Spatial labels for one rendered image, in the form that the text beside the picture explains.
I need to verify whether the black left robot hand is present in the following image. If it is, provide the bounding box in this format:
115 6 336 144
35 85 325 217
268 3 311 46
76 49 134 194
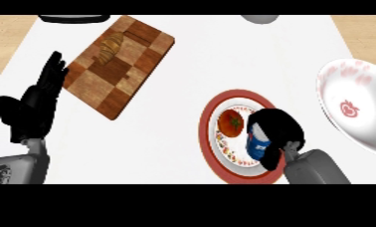
0 50 70 144

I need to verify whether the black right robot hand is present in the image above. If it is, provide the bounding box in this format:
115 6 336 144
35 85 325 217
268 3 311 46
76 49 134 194
244 108 306 172

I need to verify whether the blue can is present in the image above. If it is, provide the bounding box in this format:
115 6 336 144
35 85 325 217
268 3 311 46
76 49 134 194
243 123 271 161

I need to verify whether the red-rimmed white plate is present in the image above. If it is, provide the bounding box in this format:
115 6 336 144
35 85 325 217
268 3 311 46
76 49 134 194
196 89 290 185

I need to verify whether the white bowl with red print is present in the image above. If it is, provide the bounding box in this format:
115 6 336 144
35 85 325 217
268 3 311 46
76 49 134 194
315 57 376 154

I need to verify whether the red tomato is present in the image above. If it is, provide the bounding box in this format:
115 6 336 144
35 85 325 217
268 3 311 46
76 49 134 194
216 110 244 137

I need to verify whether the checkered wooden cutting board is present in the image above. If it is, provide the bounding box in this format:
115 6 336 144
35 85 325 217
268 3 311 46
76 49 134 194
61 15 176 121

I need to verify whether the brown croissant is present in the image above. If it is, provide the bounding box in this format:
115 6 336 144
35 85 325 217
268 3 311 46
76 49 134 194
95 32 126 66

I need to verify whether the dark appliance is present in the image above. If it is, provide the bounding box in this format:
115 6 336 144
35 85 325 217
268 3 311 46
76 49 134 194
36 14 112 25

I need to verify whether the grey round object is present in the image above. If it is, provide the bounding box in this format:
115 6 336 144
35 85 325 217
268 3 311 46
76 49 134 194
238 14 280 25

